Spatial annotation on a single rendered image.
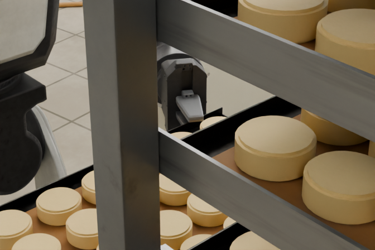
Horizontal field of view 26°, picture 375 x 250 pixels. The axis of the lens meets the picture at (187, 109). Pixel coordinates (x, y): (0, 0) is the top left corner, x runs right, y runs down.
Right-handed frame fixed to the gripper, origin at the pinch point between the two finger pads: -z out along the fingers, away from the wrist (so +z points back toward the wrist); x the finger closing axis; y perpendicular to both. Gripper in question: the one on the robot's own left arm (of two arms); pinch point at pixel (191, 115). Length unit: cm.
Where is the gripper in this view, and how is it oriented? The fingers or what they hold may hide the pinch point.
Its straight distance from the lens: 109.6
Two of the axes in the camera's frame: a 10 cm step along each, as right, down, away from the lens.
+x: 0.0, -8.8, -4.7
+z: -2.0, -4.7, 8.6
